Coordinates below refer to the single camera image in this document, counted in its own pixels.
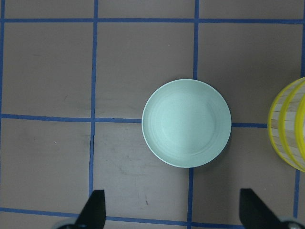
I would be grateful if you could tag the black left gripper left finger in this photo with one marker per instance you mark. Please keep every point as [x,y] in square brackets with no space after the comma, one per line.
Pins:
[92,215]

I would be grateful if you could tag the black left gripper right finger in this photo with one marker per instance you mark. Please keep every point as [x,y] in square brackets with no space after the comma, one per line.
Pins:
[255,214]

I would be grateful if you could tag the yellow steamer layer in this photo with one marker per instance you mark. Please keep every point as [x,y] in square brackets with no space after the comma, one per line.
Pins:
[273,130]
[292,122]

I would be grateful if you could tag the mint green plate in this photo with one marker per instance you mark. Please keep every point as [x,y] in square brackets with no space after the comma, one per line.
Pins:
[186,123]

